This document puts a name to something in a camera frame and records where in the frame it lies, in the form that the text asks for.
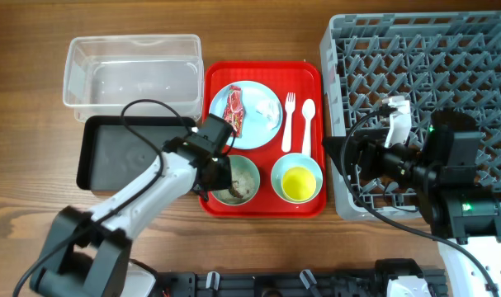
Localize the clear plastic bin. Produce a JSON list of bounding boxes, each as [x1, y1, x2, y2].
[[63, 34, 205, 122]]

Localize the white plastic fork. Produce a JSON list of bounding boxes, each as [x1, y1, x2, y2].
[[281, 92, 295, 153]]

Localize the white tissue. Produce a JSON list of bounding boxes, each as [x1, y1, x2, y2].
[[256, 99, 281, 130]]

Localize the grey dishwasher rack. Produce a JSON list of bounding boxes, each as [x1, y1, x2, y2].
[[319, 11, 501, 200]]

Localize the light blue bowl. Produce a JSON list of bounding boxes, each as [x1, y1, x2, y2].
[[271, 153, 324, 204]]

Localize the green bowl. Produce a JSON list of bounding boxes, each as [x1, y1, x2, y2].
[[212, 155, 261, 206]]

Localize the light blue plate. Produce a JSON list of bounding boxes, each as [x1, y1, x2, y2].
[[208, 81, 283, 150]]

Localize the red snack wrapper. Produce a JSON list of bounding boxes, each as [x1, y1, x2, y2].
[[223, 85, 244, 138]]

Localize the red serving tray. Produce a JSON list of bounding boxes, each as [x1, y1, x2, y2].
[[201, 61, 327, 219]]

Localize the rice and food scraps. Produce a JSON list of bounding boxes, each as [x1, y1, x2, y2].
[[229, 168, 256, 200]]

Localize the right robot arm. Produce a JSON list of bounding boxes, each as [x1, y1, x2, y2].
[[323, 111, 501, 296]]

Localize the black waste tray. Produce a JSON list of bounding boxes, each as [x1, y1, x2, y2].
[[76, 115, 196, 191]]

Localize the white plastic spoon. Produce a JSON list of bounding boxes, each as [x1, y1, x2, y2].
[[301, 99, 315, 157]]

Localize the yellow cup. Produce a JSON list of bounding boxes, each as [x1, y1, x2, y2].
[[281, 167, 317, 202]]

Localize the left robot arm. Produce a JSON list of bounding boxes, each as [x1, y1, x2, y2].
[[28, 151, 231, 296]]

